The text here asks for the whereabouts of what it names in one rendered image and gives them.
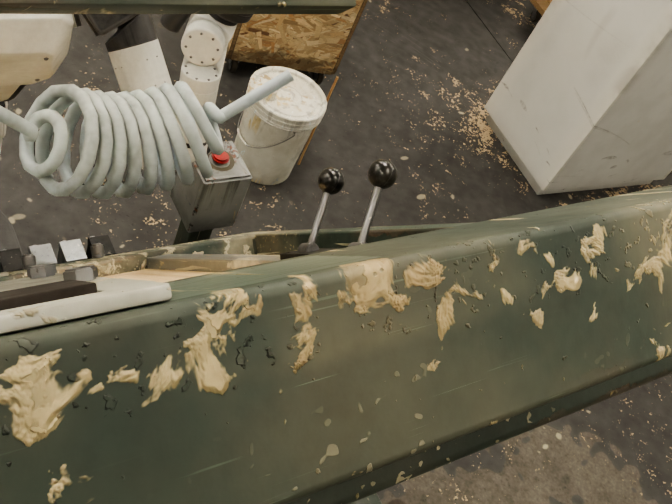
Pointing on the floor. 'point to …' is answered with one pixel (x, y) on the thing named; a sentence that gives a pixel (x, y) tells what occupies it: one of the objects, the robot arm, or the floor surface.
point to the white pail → (279, 125)
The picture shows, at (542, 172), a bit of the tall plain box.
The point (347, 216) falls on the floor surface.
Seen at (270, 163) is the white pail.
